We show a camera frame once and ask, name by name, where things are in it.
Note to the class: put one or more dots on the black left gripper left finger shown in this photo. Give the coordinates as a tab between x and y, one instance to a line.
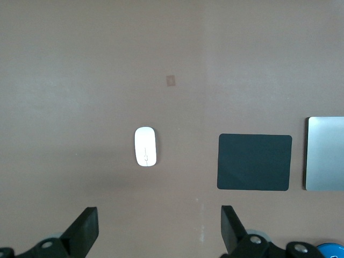
80	231

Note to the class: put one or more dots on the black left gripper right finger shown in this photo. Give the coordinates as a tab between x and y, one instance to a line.
236	231

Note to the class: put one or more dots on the white computer mouse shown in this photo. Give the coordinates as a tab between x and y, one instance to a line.
145	146

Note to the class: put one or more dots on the black mouse pad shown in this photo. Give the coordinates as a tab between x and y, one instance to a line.
254	162

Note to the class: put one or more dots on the blue round object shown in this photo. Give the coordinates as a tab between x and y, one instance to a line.
331	251

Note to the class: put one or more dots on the silver laptop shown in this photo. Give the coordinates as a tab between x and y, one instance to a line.
325	153

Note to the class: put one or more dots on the small brown tape patch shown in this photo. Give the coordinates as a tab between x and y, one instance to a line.
170	81

